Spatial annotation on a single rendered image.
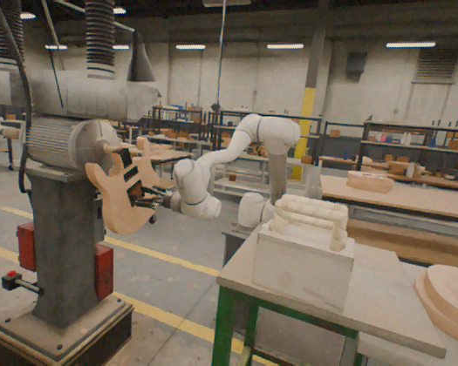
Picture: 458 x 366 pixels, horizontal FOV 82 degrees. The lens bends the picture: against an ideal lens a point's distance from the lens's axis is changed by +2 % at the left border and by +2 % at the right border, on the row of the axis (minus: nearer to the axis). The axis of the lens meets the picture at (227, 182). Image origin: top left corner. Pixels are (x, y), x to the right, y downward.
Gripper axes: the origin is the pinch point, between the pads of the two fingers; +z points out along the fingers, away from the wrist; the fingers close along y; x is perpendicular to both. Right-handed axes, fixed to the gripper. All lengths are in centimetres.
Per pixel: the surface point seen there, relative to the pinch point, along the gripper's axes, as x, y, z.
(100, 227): -34, 2, 38
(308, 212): 19, -15, -77
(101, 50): 58, 9, 6
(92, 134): 25.8, 3.2, 18.5
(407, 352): -7, -30, -105
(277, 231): 12, -17, -69
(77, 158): 19.0, -7.0, 20.0
